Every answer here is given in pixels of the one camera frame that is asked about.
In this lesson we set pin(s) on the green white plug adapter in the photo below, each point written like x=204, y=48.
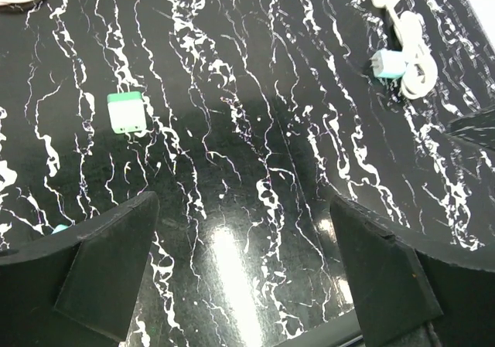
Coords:
x=126, y=112

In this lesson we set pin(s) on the light blue plug adapter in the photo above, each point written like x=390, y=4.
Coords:
x=388, y=64

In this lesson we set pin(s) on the teal plug adapter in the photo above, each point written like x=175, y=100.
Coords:
x=59, y=228

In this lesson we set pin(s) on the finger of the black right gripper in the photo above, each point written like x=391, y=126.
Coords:
x=477, y=127

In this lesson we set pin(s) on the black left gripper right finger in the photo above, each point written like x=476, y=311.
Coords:
x=410, y=289

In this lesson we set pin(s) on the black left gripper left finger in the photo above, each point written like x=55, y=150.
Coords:
x=78, y=287

